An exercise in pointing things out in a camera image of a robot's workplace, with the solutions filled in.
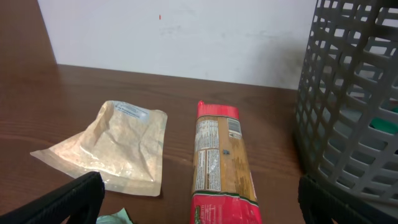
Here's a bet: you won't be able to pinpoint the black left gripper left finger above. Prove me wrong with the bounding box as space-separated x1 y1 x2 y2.
1 171 105 224

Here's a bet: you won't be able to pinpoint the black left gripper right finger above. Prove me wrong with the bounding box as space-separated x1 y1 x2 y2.
298 175 397 224

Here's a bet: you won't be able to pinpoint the orange biscuit pack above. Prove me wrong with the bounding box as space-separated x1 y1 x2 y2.
190 101 262 224

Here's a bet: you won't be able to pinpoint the light green small packet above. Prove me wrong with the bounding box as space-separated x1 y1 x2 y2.
96 208 133 224

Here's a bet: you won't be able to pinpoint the beige paper pouch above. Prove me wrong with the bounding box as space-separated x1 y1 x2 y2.
31 100 167 197

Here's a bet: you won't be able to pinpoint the grey plastic basket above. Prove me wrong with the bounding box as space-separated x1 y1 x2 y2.
294 0 397 217

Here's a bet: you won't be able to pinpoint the green Nescafe coffee bag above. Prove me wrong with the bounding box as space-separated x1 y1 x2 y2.
369 118 397 135

